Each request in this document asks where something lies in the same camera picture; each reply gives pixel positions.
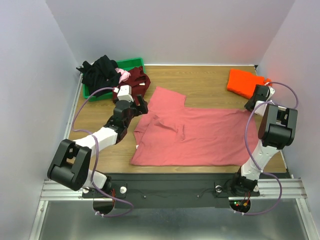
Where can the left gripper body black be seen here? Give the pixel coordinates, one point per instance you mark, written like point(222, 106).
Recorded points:
point(133, 112)

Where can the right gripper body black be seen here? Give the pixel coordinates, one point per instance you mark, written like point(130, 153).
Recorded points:
point(256, 97)

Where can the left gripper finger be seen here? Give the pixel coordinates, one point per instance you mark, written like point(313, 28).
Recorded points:
point(143, 105)
point(137, 113)

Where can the salmon pink t-shirt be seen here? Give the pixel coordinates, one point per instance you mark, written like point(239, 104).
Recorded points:
point(172, 134)

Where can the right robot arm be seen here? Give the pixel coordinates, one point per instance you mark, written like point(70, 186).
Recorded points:
point(276, 131)

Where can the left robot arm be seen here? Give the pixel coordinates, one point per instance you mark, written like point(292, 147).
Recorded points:
point(71, 162)

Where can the folded orange t-shirt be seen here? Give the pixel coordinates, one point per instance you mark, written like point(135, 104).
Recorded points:
point(243, 83)

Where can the maroon t-shirt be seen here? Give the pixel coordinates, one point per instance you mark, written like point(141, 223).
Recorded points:
point(139, 82)

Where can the light pink t-shirt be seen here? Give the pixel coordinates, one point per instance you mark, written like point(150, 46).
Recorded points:
point(124, 75)

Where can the black t-shirt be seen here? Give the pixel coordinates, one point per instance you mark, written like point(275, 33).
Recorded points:
point(101, 74)

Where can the green plastic bin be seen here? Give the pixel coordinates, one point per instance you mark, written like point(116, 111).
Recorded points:
point(127, 65)

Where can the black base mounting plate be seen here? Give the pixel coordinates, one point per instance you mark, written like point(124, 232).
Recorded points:
point(180, 190)

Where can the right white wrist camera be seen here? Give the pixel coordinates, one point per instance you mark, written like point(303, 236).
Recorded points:
point(271, 90)

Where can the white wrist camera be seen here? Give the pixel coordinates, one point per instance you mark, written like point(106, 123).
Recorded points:
point(271, 90)
point(123, 92)

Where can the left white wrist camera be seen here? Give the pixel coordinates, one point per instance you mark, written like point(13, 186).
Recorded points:
point(123, 92)

